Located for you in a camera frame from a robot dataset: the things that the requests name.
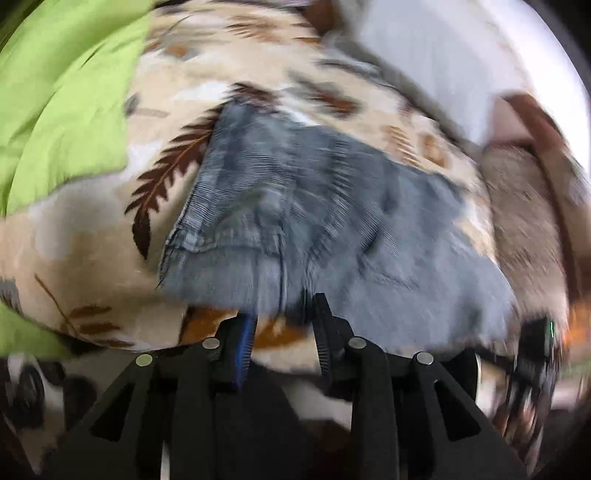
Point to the plain green cloth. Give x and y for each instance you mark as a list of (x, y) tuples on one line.
[(55, 115)]

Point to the dark patterned clothing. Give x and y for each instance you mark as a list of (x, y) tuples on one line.
[(27, 392)]

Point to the blue denim pants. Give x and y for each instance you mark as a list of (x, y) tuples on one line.
[(300, 207)]

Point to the light grey pillow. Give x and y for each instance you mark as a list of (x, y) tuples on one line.
[(438, 60)]

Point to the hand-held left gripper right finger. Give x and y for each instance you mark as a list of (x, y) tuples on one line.
[(324, 353)]

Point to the leaf print blanket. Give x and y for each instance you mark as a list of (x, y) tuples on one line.
[(92, 240)]

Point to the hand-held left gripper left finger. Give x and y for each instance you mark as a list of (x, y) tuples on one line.
[(244, 350)]

